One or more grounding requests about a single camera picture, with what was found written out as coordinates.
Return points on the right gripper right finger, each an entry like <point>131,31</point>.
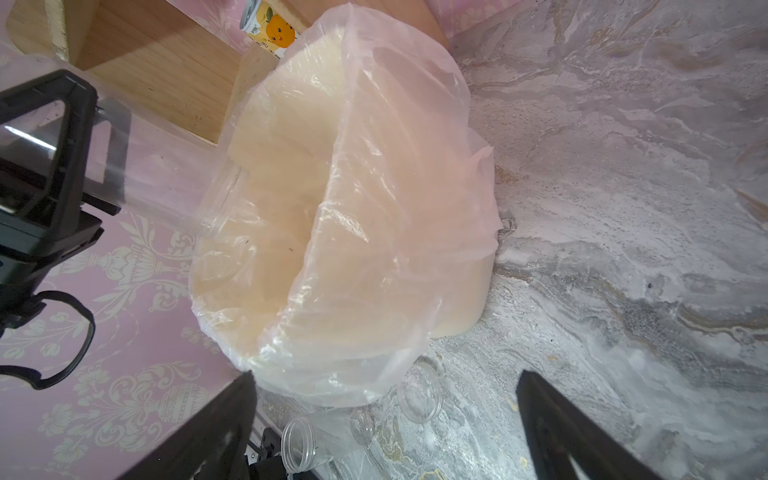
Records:
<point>560,437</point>

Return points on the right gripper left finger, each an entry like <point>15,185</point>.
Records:
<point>211,444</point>

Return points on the clear jar flower tea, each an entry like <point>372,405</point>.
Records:
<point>318,438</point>

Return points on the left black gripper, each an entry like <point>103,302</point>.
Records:
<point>65,146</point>

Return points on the wooden two-tier shelf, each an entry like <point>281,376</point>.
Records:
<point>355,72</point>

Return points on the clear jar lid on table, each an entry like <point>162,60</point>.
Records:
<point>420,393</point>

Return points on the clear plastic bin liner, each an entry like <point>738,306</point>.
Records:
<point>390,240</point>

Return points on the cream trash bin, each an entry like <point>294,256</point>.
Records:
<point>288,180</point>

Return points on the yellow white can on shelf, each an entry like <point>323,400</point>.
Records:
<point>267,28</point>

